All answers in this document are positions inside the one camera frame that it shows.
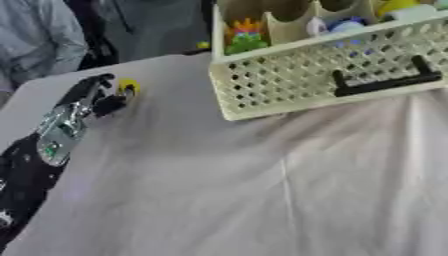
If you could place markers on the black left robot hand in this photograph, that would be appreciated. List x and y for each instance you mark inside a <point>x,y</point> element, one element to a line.
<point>87,89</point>

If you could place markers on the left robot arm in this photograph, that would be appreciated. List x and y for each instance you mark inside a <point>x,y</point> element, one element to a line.
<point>35,156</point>

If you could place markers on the pale perforated drawer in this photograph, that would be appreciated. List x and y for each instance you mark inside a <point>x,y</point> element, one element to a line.
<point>326,66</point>

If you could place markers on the small yellow toy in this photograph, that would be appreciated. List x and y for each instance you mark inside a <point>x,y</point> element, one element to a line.
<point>128,86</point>

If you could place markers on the person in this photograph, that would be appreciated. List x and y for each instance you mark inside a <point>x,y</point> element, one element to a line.
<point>38,43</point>

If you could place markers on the green and orange toy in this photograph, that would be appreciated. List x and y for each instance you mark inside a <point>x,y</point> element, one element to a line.
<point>245,38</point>

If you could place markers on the white and blue toy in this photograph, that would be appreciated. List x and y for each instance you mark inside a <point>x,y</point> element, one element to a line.
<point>341,26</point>

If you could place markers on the yellow round toy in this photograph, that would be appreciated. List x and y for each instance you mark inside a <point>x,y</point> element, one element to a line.
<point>395,6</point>

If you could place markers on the white cylinder toy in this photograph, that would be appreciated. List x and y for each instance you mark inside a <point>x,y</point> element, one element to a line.
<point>415,12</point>

